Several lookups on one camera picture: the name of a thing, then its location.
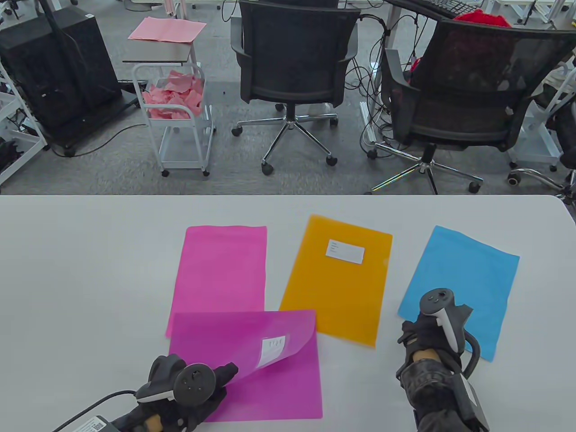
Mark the person's right hand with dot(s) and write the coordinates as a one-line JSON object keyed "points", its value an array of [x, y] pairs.
{"points": [[423, 335]]}

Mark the person's left hand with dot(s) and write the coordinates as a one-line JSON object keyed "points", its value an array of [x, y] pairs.
{"points": [[225, 372]]}

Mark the grey hand controller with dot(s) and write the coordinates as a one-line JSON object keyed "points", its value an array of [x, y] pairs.
{"points": [[435, 300], [194, 382]]}

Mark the magenta L-shaped folder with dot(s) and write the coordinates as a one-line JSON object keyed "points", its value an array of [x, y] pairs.
{"points": [[279, 387]]}

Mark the blue cardstock sheet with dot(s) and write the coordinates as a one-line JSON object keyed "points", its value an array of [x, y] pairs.
{"points": [[468, 279]]}

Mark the orange L-shaped folder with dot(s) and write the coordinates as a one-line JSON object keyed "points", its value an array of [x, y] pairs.
{"points": [[333, 292]]}

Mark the pink cardstock sheet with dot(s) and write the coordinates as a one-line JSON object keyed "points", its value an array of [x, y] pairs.
{"points": [[220, 270]]}

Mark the person's left forearm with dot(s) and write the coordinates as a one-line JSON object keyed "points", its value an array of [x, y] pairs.
{"points": [[152, 425]]}

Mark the person's right forearm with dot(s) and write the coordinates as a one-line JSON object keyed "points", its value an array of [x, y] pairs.
{"points": [[427, 387]]}

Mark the grey right wrist device box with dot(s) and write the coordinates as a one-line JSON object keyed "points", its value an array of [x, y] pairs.
{"points": [[472, 400]]}

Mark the grey wrist device box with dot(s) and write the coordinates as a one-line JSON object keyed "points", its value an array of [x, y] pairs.
{"points": [[472, 400], [92, 425]]}

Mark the grey left wrist device box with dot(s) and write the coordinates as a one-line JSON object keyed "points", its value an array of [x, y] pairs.
{"points": [[92, 425]]}

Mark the chrome chair base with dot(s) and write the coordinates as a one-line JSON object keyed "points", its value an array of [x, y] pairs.
{"points": [[540, 176]]}

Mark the white metal cart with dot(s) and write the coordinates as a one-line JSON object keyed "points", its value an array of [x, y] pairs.
{"points": [[535, 139]]}

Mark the black see-through mesh chair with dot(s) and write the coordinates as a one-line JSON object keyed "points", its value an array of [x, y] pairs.
{"points": [[472, 67]]}

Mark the pile of pink paper scraps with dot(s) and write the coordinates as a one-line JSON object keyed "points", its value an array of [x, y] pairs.
{"points": [[173, 96]]}

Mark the black wheeled platform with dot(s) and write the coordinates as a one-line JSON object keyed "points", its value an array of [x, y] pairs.
{"points": [[103, 119]]}

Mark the white metal rack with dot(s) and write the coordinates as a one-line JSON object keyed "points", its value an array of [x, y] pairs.
{"points": [[42, 141]]}

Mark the black office chair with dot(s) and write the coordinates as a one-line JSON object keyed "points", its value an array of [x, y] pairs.
{"points": [[292, 49]]}

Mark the red cloth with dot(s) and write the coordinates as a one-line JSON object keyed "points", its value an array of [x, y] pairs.
{"points": [[481, 19]]}

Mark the white rolling cart grey top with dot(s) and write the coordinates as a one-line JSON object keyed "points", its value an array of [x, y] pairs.
{"points": [[157, 53]]}

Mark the black keyboard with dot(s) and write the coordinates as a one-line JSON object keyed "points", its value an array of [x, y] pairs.
{"points": [[454, 6]]}

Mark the black desk with white legs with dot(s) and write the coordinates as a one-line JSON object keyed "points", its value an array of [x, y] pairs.
{"points": [[407, 5]]}

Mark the black computer tower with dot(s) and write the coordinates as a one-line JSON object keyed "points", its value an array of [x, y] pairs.
{"points": [[67, 72]]}

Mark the pink paper sheets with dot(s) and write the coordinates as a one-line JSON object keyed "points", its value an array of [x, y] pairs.
{"points": [[166, 29]]}

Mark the black stand pole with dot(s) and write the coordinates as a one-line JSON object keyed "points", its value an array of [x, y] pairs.
{"points": [[50, 18]]}

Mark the white floor rail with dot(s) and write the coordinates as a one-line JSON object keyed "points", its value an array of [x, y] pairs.
{"points": [[366, 121]]}

